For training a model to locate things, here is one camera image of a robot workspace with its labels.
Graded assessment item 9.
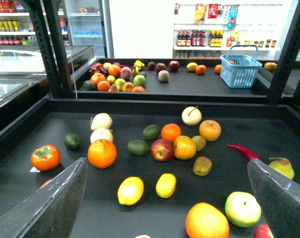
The red apple bottom right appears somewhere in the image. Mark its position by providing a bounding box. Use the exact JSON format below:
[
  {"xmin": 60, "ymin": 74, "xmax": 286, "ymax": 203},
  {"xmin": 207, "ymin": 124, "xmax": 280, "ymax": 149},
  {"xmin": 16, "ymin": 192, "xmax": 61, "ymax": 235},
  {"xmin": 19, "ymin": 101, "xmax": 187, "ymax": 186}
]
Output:
[{"xmin": 253, "ymin": 223, "xmax": 274, "ymax": 238}]

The small orange tangerine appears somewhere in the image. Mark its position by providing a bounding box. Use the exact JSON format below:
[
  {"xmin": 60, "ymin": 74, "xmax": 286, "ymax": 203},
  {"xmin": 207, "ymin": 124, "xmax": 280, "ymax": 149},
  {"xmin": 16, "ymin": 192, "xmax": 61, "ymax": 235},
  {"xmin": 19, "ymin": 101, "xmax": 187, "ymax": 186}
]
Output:
[{"xmin": 161, "ymin": 123, "xmax": 182, "ymax": 143}]

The white onion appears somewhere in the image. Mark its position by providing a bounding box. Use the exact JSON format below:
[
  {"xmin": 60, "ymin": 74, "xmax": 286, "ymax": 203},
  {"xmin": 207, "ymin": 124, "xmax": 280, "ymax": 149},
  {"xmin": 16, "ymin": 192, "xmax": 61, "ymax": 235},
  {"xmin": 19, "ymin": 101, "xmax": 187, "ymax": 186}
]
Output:
[
  {"xmin": 90, "ymin": 113, "xmax": 112, "ymax": 131},
  {"xmin": 90, "ymin": 127, "xmax": 113, "ymax": 143}
]

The large orange yellow mango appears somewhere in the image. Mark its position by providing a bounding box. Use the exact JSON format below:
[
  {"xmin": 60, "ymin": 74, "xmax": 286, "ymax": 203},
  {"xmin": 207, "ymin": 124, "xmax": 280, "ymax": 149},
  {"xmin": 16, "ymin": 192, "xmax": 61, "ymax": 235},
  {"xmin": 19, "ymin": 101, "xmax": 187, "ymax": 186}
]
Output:
[{"xmin": 185, "ymin": 202, "xmax": 230, "ymax": 238}]

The small green yellow fruit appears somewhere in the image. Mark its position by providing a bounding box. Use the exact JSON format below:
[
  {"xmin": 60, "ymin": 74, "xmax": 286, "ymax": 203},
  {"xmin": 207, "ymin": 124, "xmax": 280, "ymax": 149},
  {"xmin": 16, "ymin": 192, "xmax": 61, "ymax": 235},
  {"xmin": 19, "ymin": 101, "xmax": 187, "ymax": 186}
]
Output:
[{"xmin": 192, "ymin": 135, "xmax": 206, "ymax": 152}]

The yellow lemon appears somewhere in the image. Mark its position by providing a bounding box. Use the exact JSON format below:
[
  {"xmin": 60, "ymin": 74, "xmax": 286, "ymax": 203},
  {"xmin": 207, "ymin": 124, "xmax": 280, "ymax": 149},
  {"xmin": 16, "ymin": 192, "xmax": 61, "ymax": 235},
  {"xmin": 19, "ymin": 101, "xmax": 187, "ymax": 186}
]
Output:
[
  {"xmin": 117, "ymin": 177, "xmax": 144, "ymax": 206},
  {"xmin": 155, "ymin": 173, "xmax": 177, "ymax": 198}
]

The brown kiwi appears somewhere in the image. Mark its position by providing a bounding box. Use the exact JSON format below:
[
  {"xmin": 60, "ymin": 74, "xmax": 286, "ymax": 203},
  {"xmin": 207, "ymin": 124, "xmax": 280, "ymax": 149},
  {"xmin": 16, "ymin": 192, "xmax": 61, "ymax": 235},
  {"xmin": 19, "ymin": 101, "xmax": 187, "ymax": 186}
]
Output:
[{"xmin": 193, "ymin": 157, "xmax": 212, "ymax": 177}]

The black shelf post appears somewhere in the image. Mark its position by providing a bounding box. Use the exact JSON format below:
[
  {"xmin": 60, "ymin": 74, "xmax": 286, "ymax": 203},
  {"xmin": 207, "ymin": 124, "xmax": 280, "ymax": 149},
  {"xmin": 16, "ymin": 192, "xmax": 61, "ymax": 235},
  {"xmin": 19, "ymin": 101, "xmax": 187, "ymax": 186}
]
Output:
[
  {"xmin": 20, "ymin": 0, "xmax": 74, "ymax": 98},
  {"xmin": 266, "ymin": 1, "xmax": 300, "ymax": 105}
]

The orange persimmon green top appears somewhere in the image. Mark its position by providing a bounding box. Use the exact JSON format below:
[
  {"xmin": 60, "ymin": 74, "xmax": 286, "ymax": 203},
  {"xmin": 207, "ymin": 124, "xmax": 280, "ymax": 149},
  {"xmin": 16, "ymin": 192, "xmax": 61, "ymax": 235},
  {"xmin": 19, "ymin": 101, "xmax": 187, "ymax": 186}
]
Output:
[{"xmin": 31, "ymin": 144, "xmax": 61, "ymax": 172}]

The blue basket on far shelf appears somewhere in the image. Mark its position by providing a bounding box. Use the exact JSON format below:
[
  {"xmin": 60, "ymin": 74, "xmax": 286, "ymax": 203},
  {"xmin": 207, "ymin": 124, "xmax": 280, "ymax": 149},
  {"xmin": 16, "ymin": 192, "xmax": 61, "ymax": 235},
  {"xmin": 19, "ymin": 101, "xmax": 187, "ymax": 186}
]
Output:
[{"xmin": 220, "ymin": 45, "xmax": 262, "ymax": 88}]

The red chili pepper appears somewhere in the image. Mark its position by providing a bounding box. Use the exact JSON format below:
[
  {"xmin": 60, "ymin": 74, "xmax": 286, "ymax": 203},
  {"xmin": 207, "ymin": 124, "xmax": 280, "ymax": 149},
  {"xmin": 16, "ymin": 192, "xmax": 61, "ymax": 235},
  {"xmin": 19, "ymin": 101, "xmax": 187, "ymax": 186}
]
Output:
[{"xmin": 227, "ymin": 144, "xmax": 261, "ymax": 161}]

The peach far shelf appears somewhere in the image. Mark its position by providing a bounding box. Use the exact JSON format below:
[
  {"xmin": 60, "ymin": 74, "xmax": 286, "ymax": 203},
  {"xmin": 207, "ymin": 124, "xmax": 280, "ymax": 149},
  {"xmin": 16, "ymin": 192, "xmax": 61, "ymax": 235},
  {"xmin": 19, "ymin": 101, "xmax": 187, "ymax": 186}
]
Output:
[{"xmin": 158, "ymin": 70, "xmax": 170, "ymax": 82}]

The white pear with stem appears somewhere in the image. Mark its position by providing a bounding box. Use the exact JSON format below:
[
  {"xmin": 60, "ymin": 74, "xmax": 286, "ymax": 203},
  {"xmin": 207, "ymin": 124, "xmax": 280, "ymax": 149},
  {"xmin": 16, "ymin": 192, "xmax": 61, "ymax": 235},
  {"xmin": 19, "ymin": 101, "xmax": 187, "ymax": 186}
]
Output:
[{"xmin": 181, "ymin": 106, "xmax": 202, "ymax": 126}]

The green apple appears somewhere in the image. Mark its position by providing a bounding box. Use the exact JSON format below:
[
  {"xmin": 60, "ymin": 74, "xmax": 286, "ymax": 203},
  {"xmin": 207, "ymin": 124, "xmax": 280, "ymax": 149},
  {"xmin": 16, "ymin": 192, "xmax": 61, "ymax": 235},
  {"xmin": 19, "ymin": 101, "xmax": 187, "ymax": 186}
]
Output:
[{"xmin": 225, "ymin": 191, "xmax": 262, "ymax": 228}]

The dark red apple far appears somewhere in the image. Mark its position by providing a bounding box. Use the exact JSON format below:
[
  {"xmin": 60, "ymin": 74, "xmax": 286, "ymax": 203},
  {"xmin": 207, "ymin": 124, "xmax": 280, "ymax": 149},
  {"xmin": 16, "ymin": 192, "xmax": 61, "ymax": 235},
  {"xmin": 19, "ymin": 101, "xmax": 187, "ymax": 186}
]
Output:
[{"xmin": 168, "ymin": 60, "xmax": 180, "ymax": 72}]

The black shelf post left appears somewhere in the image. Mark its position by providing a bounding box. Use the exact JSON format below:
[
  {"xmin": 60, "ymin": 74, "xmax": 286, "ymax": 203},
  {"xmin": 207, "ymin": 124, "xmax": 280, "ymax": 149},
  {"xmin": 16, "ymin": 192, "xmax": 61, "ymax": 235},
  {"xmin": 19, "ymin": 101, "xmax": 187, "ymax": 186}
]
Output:
[{"xmin": 20, "ymin": 0, "xmax": 74, "ymax": 98}]

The black shelf post right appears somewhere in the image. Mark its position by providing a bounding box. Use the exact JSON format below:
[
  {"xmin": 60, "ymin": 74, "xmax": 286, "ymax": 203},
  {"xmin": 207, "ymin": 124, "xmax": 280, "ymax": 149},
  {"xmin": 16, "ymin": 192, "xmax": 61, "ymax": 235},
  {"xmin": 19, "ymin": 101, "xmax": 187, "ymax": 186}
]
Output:
[{"xmin": 266, "ymin": 1, "xmax": 300, "ymax": 105}]

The yellow orange apple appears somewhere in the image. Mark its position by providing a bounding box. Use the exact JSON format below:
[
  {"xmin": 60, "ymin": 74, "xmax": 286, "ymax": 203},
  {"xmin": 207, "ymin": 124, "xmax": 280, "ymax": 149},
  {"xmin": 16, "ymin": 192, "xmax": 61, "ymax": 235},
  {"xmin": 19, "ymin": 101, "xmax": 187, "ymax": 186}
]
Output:
[{"xmin": 173, "ymin": 135, "xmax": 197, "ymax": 160}]

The white onion lower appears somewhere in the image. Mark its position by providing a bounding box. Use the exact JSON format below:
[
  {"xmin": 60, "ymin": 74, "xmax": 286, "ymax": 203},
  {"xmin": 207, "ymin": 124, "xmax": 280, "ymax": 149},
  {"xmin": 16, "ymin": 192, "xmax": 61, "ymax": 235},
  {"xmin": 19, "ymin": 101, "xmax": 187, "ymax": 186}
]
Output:
[{"xmin": 90, "ymin": 127, "xmax": 113, "ymax": 143}]

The green avocado lower middle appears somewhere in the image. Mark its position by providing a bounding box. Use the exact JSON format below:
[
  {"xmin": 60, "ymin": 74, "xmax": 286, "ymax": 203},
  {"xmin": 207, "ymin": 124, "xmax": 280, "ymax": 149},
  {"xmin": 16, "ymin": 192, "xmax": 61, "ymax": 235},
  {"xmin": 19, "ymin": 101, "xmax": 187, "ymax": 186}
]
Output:
[{"xmin": 127, "ymin": 140, "xmax": 150, "ymax": 156}]

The dark green avocado left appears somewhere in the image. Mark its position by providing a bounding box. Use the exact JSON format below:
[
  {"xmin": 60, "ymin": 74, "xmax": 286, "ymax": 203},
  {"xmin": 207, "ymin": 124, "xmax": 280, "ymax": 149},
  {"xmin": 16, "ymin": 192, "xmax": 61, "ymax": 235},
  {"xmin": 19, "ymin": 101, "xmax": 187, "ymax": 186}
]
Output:
[{"xmin": 64, "ymin": 133, "xmax": 82, "ymax": 150}]

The large orange fruit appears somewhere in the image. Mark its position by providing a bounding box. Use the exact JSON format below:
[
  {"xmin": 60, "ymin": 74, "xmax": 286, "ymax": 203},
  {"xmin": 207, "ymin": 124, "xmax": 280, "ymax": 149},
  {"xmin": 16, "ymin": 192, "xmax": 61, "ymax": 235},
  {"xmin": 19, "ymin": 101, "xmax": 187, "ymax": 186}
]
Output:
[{"xmin": 88, "ymin": 139, "xmax": 117, "ymax": 169}]

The yellow green pear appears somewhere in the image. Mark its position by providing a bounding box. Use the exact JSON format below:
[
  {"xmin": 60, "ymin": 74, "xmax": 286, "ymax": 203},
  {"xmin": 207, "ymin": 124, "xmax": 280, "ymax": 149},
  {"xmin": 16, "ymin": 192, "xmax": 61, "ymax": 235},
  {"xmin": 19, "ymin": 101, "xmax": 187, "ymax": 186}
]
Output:
[{"xmin": 269, "ymin": 157, "xmax": 295, "ymax": 180}]

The pink dragon fruit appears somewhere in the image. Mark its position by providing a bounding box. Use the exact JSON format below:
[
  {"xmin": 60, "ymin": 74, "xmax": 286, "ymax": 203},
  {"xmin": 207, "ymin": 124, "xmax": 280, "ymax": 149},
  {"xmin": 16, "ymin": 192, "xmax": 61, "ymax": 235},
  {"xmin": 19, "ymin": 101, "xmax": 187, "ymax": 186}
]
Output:
[{"xmin": 89, "ymin": 62, "xmax": 108, "ymax": 75}]

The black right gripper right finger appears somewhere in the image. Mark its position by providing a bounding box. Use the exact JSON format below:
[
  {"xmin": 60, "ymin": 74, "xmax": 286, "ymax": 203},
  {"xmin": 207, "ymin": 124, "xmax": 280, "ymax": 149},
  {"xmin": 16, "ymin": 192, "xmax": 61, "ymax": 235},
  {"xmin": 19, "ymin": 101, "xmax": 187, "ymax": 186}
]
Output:
[{"xmin": 247, "ymin": 159, "xmax": 300, "ymax": 238}]

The red tomato at edge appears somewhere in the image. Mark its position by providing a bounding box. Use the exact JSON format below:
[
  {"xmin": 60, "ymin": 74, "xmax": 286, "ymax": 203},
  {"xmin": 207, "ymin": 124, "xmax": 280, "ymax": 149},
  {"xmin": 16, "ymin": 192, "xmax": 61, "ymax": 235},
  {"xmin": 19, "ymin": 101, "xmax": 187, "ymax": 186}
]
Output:
[{"xmin": 40, "ymin": 178, "xmax": 53, "ymax": 189}]

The green avocado upper middle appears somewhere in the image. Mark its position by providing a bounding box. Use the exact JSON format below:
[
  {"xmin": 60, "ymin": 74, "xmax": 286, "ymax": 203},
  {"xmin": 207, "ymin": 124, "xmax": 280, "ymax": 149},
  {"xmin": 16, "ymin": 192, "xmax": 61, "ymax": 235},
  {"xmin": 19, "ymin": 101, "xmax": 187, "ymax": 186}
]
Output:
[{"xmin": 143, "ymin": 124, "xmax": 161, "ymax": 140}]

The yellow lemon far shelf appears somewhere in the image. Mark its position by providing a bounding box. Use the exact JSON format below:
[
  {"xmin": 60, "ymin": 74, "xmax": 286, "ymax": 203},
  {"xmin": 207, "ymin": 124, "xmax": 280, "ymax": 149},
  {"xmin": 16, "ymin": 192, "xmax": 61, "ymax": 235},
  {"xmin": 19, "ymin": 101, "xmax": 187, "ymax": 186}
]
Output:
[{"xmin": 187, "ymin": 62, "xmax": 198, "ymax": 72}]

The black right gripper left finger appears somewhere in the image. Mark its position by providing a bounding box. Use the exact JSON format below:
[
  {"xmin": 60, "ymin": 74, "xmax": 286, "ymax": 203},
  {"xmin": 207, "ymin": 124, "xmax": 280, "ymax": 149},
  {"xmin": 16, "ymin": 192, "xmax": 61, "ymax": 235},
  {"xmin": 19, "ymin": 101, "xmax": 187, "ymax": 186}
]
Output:
[{"xmin": 0, "ymin": 158, "xmax": 88, "ymax": 238}]

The green apple far shelf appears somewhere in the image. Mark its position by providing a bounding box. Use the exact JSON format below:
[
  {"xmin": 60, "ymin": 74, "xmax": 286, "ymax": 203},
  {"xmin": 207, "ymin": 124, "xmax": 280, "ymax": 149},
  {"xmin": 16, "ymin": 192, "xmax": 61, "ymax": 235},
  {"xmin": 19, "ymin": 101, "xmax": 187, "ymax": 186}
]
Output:
[{"xmin": 133, "ymin": 75, "xmax": 147, "ymax": 87}]

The white onion upper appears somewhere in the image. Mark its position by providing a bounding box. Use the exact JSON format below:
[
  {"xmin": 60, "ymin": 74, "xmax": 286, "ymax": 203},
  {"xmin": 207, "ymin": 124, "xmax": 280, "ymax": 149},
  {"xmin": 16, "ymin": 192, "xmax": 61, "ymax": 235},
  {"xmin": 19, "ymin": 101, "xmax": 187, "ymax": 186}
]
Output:
[{"xmin": 90, "ymin": 113, "xmax": 112, "ymax": 131}]

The golden round pear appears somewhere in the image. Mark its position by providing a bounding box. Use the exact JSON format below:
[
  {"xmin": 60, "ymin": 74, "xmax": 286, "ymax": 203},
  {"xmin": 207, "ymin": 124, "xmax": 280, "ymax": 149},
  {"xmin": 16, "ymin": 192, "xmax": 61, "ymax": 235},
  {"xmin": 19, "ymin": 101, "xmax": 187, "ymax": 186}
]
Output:
[{"xmin": 199, "ymin": 120, "xmax": 221, "ymax": 142}]

